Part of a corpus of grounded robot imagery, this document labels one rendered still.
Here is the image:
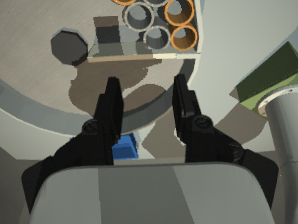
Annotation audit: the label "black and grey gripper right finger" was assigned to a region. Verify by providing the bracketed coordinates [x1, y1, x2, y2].
[172, 74, 279, 210]

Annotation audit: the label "grey metal cylinder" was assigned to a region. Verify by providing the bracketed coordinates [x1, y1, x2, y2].
[124, 0, 154, 32]
[143, 16, 171, 52]
[143, 0, 169, 7]

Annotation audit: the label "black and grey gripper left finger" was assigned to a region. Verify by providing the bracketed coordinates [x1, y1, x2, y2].
[21, 77, 124, 214]

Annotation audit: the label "bronze bushing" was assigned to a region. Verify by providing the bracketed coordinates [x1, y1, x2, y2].
[168, 21, 198, 51]
[163, 0, 195, 26]
[113, 0, 136, 5]

